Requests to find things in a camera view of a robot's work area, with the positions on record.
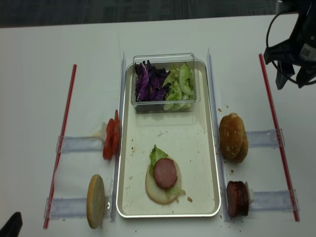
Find front meat patty slice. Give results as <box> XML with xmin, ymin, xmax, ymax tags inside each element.
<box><xmin>226</xmin><ymin>181</ymin><xmax>239</xmax><ymax>218</ymax></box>

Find clear plastic salad container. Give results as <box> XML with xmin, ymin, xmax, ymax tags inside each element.
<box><xmin>131</xmin><ymin>53</ymin><xmax>198</xmax><ymax>114</ymax></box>

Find lettuce leaf on bun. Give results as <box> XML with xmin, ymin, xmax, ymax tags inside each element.
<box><xmin>149</xmin><ymin>145</ymin><xmax>186</xmax><ymax>198</ymax></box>

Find left red straw rail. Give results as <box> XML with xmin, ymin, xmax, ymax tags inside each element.
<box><xmin>43</xmin><ymin>64</ymin><xmax>77</xmax><ymax>230</ymax></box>

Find rear top bun right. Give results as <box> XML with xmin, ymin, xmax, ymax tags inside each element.
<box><xmin>235</xmin><ymin>130</ymin><xmax>248</xmax><ymax>163</ymax></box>

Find meat patty slice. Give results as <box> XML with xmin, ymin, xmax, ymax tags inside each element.
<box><xmin>237</xmin><ymin>181</ymin><xmax>249</xmax><ymax>216</ymax></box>
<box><xmin>226</xmin><ymin>181</ymin><xmax>239</xmax><ymax>218</ymax></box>

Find black camera cable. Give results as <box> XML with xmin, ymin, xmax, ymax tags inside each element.
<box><xmin>266</xmin><ymin>4</ymin><xmax>302</xmax><ymax>83</ymax></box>

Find rear meat patty slice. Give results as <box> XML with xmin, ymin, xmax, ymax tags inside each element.
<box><xmin>237</xmin><ymin>181</ymin><xmax>249</xmax><ymax>216</ymax></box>

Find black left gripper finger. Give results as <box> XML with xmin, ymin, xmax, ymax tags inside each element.
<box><xmin>0</xmin><ymin>212</ymin><xmax>23</xmax><ymax>237</ymax></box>

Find left upper clear pusher track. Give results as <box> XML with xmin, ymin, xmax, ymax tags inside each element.
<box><xmin>56</xmin><ymin>136</ymin><xmax>104</xmax><ymax>154</ymax></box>

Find clear pusher track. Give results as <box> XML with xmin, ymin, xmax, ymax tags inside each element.
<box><xmin>249</xmin><ymin>190</ymin><xmax>300</xmax><ymax>212</ymax></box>
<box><xmin>56</xmin><ymin>136</ymin><xmax>104</xmax><ymax>154</ymax></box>
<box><xmin>44</xmin><ymin>197</ymin><xmax>87</xmax><ymax>219</ymax></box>
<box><xmin>246</xmin><ymin>129</ymin><xmax>285</xmax><ymax>148</ymax></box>

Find left clear long rail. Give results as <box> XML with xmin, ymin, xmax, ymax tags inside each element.
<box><xmin>110</xmin><ymin>52</ymin><xmax>126</xmax><ymax>222</ymax></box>

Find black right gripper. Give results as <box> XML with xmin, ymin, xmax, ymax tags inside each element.
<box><xmin>264</xmin><ymin>14</ymin><xmax>316</xmax><ymax>89</ymax></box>

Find green lettuce pile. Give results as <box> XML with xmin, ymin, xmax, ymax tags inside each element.
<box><xmin>163</xmin><ymin>62</ymin><xmax>196</xmax><ymax>111</ymax></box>

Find clear long rail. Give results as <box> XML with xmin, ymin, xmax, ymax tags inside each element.
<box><xmin>110</xmin><ymin>52</ymin><xmax>126</xmax><ymax>222</ymax></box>
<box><xmin>207</xmin><ymin>48</ymin><xmax>230</xmax><ymax>222</ymax></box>

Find white pusher block tomatoes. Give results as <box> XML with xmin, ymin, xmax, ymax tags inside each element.
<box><xmin>92</xmin><ymin>122</ymin><xmax>107</xmax><ymax>143</ymax></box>

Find tomato slice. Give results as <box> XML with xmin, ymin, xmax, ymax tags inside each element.
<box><xmin>113</xmin><ymin>110</ymin><xmax>120</xmax><ymax>153</ymax></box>
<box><xmin>103</xmin><ymin>118</ymin><xmax>115</xmax><ymax>160</ymax></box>

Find right red straw rail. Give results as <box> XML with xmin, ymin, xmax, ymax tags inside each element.
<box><xmin>259</xmin><ymin>53</ymin><xmax>300</xmax><ymax>222</ymax></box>

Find bottom bun on tray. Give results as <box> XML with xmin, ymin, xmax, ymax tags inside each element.
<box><xmin>145</xmin><ymin>158</ymin><xmax>183</xmax><ymax>205</ymax></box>

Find right upper clear pusher track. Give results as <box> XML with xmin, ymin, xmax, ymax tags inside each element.
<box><xmin>246</xmin><ymin>129</ymin><xmax>285</xmax><ymax>148</ymax></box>

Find right lower clear pusher track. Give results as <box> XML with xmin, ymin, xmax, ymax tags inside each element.
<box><xmin>249</xmin><ymin>190</ymin><xmax>300</xmax><ymax>212</ymax></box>

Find right clear long rail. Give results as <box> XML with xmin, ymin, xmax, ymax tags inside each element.
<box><xmin>207</xmin><ymin>48</ymin><xmax>230</xmax><ymax>222</ymax></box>

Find white pusher block patties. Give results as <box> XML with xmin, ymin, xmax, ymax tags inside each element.
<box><xmin>244</xmin><ymin>182</ymin><xmax>254</xmax><ymax>205</ymax></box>

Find silver metal tray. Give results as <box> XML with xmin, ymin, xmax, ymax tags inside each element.
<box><xmin>116</xmin><ymin>60</ymin><xmax>221</xmax><ymax>218</ymax></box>

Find rear tomato slice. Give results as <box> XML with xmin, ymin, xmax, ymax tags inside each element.
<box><xmin>113</xmin><ymin>110</ymin><xmax>120</xmax><ymax>153</ymax></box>

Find upright bottom bun left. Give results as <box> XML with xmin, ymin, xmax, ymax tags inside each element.
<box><xmin>86</xmin><ymin>174</ymin><xmax>106</xmax><ymax>229</ymax></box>

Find front tomato slice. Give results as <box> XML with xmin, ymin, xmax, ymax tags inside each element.
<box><xmin>103</xmin><ymin>118</ymin><xmax>115</xmax><ymax>160</ymax></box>

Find red straw rail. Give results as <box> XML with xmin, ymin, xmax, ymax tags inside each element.
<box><xmin>259</xmin><ymin>53</ymin><xmax>300</xmax><ymax>222</ymax></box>
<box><xmin>43</xmin><ymin>64</ymin><xmax>77</xmax><ymax>230</ymax></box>

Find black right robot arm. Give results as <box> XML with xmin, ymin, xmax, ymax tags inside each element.
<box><xmin>263</xmin><ymin>0</ymin><xmax>316</xmax><ymax>90</ymax></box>

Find left lower clear pusher track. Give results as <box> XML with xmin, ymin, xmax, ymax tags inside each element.
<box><xmin>44</xmin><ymin>197</ymin><xmax>87</xmax><ymax>219</ymax></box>

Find front top bun right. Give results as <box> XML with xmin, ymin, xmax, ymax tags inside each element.
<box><xmin>219</xmin><ymin>113</ymin><xmax>245</xmax><ymax>161</ymax></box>

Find purple cabbage pile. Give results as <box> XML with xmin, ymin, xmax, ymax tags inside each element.
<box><xmin>134</xmin><ymin>60</ymin><xmax>171</xmax><ymax>102</ymax></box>

